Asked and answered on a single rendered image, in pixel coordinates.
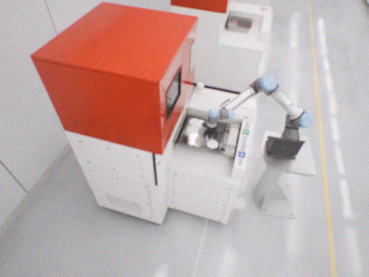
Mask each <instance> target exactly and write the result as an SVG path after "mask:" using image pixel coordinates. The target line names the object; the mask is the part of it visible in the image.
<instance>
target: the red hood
mask: <svg viewBox="0 0 369 277"><path fill-rule="evenodd" d="M197 33H198V16H191V15H184V14H180V13H173V12H165V11H158V10H153V9H147V8H142V7H135V6H127V5H120V4H116V3H108V2H105V1H102V2H101V3H100V4H99V5H97V6H95V7H94V8H93V9H92V10H91V11H88V12H87V13H86V14H85V15H84V16H82V17H80V18H79V19H78V20H77V21H76V22H74V23H72V24H71V25H70V26H69V27H68V28H66V29H64V30H63V31H62V32H61V33H60V34H58V35H56V37H54V38H53V39H51V40H50V41H48V42H47V43H46V44H44V45H43V46H42V47H41V48H39V49H38V50H36V51H35V52H34V53H32V54H31V55H30V57H31V60H32V62H33V64H34V66H35V67H36V71H37V73H38V74H39V76H40V78H41V80H42V84H43V85H44V87H45V89H46V91H47V95H48V96H49V99H50V100H51V102H52V104H53V107H54V109H55V111H56V112H57V115H58V118H59V120H60V122H61V124H62V126H63V128H64V131H68V132H71V133H78V134H81V135H85V136H87V137H92V138H94V139H101V140H105V141H108V142H112V143H114V144H121V145H124V146H128V147H131V148H135V149H137V150H144V151H147V152H151V153H154V154H158V155H160V156H162V155H163V153H164V150H165V149H166V147H167V145H168V143H169V139H170V138H171V135H172V133H173V131H174V128H175V126H176V124H177V122H178V120H179V118H180V115H181V113H182V111H183V109H184V107H185V104H186V101H187V100H188V97H189V96H190V92H191V90H192V88H193V86H194V74H195V65H196V41H197Z"/></svg>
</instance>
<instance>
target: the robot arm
mask: <svg viewBox="0 0 369 277"><path fill-rule="evenodd" d="M261 92H263V93H264V94H265V95H267V96H271V97H272V98H273V99H274V100H275V101H276V102H277V103H278V104H279V105H280V106H281V107H282V108H283V109H284V110H285V111H286V112H287V114H286V118H285V129H284V131H283V133H282V134H281V138H283V139H296V140H300V134H299V127H301V128H308V127H310V126H311V125H312V122H313V119H314V118H313V116H312V114H311V113H308V112H306V111H304V110H303V109H302V108H299V107H298V106H296V104H295V103H294V102H293V101H292V100H290V98H289V97H288V96H287V95H285V93H284V92H283V91H282V90H281V89H279V84H278V83H277V79H276V78H275V77H274V76H273V75H265V76H263V77H261V78H257V79H256V80H255V81H254V82H253V83H251V84H250V85H249V86H247V88H246V90H244V91H243V92H241V93H240V95H238V96H236V97H235V98H234V99H233V100H231V101H230V102H229V103H228V104H226V105H225V106H223V107H222V108H221V109H218V108H215V107H212V108H210V110H209V112H208V120H207V123H202V126H203V127H205V128H207V129H206V130H205V133H204V138H205V139H206V140H207V142H210V139H211V140H212V141H213V138H216V137H217V135H218V132H217V131H216V130H217V128H216V125H217V120H222V119H232V118H234V116H235V112H234V110H235V109H236V108H238V107H239V106H240V105H241V104H243V103H244V102H245V101H246V100H248V99H249V98H251V96H255V95H257V94H259V93H261ZM216 134H217V135H216Z"/></svg>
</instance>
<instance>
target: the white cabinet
mask: <svg viewBox="0 0 369 277"><path fill-rule="evenodd" d="M167 186H168V205H169V208H172V209H175V210H180V211H183V212H186V213H189V214H193V215H195V216H201V217H203V218H207V219H209V220H213V221H215V222H221V223H222V222H223V223H224V224H226V223H227V221H228V219H229V215H230V213H231V211H232V208H233V205H234V203H235V199H236V197H237V194H238V192H239V189H240V186H239V185H235V184H232V183H226V182H223V181H219V180H216V179H212V178H210V177H203V176H201V175H196V174H194V173H190V172H187V171H181V170H178V169H174V168H170V167H167Z"/></svg>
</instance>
